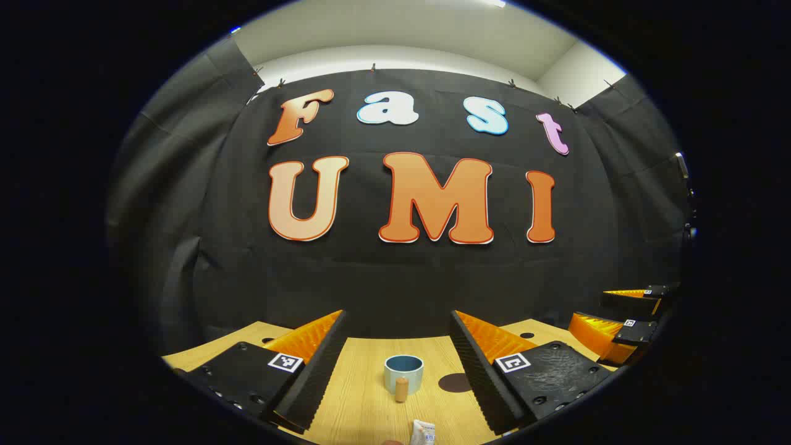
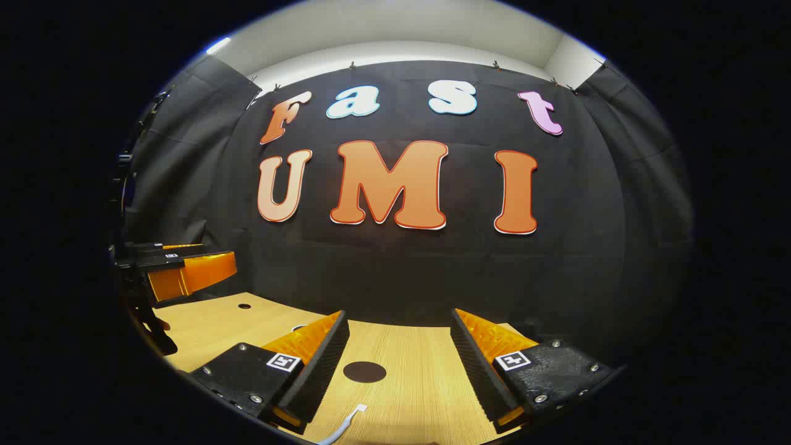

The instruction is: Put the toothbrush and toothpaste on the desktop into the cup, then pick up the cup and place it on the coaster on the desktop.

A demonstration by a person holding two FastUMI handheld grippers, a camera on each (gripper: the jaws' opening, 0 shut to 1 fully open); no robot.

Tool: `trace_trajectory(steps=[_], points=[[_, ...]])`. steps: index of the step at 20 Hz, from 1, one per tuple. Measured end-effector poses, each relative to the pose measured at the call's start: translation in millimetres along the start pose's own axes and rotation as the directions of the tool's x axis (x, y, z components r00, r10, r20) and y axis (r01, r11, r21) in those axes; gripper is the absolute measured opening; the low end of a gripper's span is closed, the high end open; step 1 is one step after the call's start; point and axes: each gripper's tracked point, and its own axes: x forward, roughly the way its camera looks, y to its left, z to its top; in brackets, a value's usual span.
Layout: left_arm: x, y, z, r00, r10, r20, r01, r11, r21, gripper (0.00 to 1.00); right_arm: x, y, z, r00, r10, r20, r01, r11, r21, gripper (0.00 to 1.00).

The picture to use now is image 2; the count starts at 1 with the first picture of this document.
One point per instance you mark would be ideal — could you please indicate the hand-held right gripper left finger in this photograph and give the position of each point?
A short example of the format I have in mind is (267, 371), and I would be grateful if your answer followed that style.
(321, 364)

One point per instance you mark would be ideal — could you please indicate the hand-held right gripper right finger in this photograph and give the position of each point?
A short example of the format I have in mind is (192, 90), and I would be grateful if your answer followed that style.
(479, 371)

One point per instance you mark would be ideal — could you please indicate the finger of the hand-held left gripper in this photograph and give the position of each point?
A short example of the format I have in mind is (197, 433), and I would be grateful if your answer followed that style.
(198, 275)
(182, 246)

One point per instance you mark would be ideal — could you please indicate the dark round coaster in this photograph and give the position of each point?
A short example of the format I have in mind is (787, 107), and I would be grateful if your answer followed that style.
(364, 372)

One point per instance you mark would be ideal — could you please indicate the white toothbrush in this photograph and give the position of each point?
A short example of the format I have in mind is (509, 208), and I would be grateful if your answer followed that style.
(347, 423)

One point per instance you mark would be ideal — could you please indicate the wooden desktop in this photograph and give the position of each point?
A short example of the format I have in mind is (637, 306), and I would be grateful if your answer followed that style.
(408, 402)

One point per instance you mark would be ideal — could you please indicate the black backdrop cloth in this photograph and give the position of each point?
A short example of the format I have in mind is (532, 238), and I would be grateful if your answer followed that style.
(395, 272)

